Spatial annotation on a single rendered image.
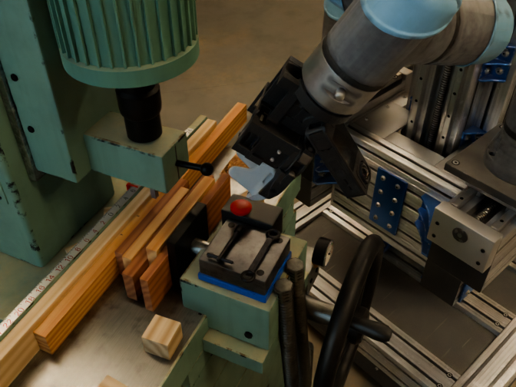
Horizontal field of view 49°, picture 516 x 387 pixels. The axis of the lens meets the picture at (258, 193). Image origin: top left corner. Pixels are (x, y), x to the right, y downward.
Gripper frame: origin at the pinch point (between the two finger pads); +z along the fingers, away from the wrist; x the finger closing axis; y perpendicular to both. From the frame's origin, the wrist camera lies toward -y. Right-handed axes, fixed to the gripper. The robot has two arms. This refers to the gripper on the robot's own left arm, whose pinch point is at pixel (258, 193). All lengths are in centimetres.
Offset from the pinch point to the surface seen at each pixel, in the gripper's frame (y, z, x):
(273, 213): -4.3, 4.3, -1.9
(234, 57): -5, 153, -211
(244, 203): 0.0, 4.8, -1.3
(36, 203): 26.0, 30.9, -1.5
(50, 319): 15.2, 20.6, 18.7
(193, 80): 9, 157, -182
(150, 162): 13.7, 9.8, -3.6
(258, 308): -7.0, 6.7, 11.3
